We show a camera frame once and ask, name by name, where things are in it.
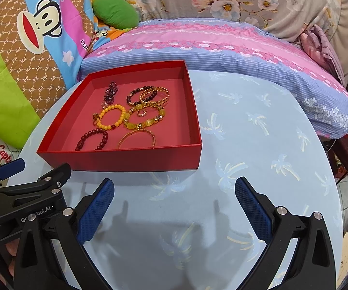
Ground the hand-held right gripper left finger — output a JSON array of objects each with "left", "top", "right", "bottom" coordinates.
[{"left": 12, "top": 178, "right": 115, "bottom": 290}]

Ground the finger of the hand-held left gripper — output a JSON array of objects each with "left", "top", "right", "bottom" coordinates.
[
  {"left": 0, "top": 162, "right": 72, "bottom": 200},
  {"left": 0, "top": 159, "right": 26, "bottom": 189}
]

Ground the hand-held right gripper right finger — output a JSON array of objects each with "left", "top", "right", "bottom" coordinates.
[{"left": 235, "top": 177, "right": 337, "bottom": 290}]

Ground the red bead bracelet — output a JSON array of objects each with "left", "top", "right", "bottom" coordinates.
[{"left": 76, "top": 128, "right": 108, "bottom": 152}]

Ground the red cardboard box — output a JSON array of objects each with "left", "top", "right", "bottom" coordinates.
[{"left": 36, "top": 60, "right": 203, "bottom": 172}]

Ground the thin gold bangle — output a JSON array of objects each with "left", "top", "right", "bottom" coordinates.
[{"left": 117, "top": 129, "right": 157, "bottom": 150}]

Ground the yellow oval bead bracelet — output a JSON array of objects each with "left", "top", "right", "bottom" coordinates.
[{"left": 124, "top": 103, "right": 167, "bottom": 130}]

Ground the yellow round bead bracelet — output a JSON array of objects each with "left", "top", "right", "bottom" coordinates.
[{"left": 96, "top": 104, "right": 127, "bottom": 130}]

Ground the twisted gold bangle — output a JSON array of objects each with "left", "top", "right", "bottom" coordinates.
[{"left": 139, "top": 87, "right": 170, "bottom": 107}]

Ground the person's left hand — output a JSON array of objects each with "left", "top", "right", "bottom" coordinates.
[{"left": 5, "top": 242, "right": 17, "bottom": 278}]

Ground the light blue palm print tablecloth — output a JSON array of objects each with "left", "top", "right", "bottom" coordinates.
[{"left": 8, "top": 69, "right": 339, "bottom": 290}]

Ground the cartoon monkey printed blanket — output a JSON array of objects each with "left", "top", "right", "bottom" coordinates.
[{"left": 0, "top": 0, "right": 108, "bottom": 176}]

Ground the maroon chair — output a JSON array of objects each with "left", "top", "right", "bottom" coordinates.
[{"left": 328, "top": 133, "right": 348, "bottom": 185}]

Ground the pink and blue floral pillow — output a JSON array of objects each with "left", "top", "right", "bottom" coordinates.
[{"left": 80, "top": 18, "right": 348, "bottom": 139}]

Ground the purple quilted cloth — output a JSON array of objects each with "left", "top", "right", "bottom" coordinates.
[{"left": 299, "top": 24, "right": 346, "bottom": 79}]

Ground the green cushion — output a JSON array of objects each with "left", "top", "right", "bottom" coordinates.
[{"left": 93, "top": 0, "right": 140, "bottom": 31}]

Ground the dark purple bead chain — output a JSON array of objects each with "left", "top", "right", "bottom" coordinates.
[{"left": 103, "top": 81, "right": 120, "bottom": 108}]

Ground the dark brown bead bracelet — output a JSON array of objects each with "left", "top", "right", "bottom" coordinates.
[{"left": 126, "top": 85, "right": 158, "bottom": 107}]

